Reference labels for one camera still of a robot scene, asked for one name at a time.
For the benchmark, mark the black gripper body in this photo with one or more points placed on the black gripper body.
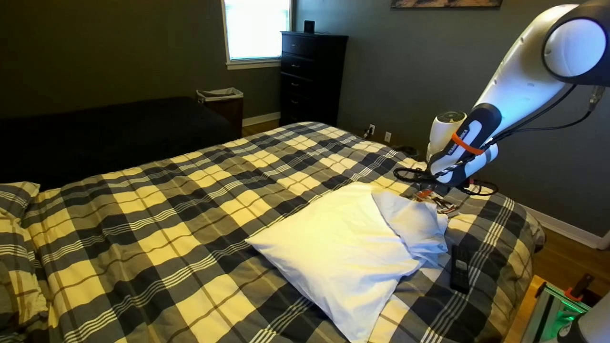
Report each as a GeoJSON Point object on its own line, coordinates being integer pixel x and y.
{"type": "Point", "coordinates": [461, 266]}

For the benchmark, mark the white pillowcase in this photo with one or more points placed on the white pillowcase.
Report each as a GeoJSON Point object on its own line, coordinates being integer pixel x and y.
{"type": "Point", "coordinates": [421, 224]}

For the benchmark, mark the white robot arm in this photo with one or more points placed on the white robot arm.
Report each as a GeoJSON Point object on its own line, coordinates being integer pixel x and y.
{"type": "Point", "coordinates": [548, 108]}

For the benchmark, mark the white pillow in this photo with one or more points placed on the white pillow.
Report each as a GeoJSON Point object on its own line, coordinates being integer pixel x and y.
{"type": "Point", "coordinates": [340, 253]}

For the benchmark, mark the black dresser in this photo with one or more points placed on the black dresser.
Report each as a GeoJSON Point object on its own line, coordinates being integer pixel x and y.
{"type": "Point", "coordinates": [312, 70]}

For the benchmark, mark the small dark side table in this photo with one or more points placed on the small dark side table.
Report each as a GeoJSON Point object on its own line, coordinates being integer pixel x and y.
{"type": "Point", "coordinates": [228, 101]}

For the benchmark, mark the bright window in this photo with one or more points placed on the bright window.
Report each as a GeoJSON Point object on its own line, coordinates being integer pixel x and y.
{"type": "Point", "coordinates": [255, 30]}

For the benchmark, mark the plaid bed comforter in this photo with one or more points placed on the plaid bed comforter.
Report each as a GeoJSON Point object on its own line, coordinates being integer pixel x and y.
{"type": "Point", "coordinates": [159, 251]}

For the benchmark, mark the plaid pillow near headboard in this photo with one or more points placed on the plaid pillow near headboard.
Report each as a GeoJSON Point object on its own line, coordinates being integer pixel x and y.
{"type": "Point", "coordinates": [16, 196]}

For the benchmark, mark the green frame stand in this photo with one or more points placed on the green frame stand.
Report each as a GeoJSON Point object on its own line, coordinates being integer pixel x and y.
{"type": "Point", "coordinates": [558, 312]}

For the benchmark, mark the wall picture frame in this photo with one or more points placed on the wall picture frame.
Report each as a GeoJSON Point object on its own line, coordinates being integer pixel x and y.
{"type": "Point", "coordinates": [445, 3]}

